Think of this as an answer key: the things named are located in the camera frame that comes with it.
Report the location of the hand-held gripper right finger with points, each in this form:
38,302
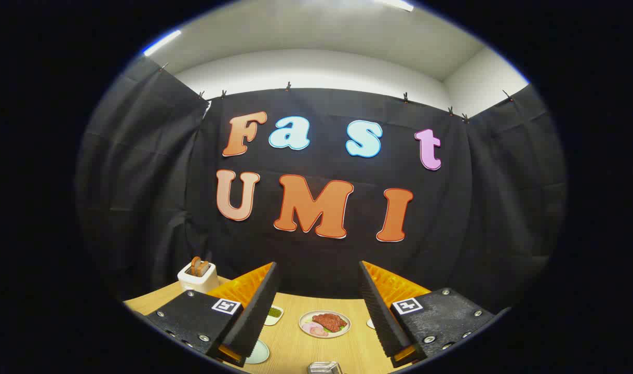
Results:
381,317

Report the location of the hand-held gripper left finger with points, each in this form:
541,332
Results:
256,317

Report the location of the white divided dish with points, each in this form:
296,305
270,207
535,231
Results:
274,314

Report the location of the light blue plate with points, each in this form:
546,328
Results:
259,353

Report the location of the beige round food plate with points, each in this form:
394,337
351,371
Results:
342,332

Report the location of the brown steak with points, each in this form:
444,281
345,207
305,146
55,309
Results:
329,322

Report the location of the pink ham slices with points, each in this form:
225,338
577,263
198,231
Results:
313,329

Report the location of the white toaster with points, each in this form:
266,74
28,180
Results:
197,284

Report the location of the brown toasted bread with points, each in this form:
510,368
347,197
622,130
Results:
199,266

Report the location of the perforated metal basket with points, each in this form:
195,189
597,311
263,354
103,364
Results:
324,368

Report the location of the row of black cloth clips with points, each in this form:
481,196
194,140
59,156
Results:
287,86

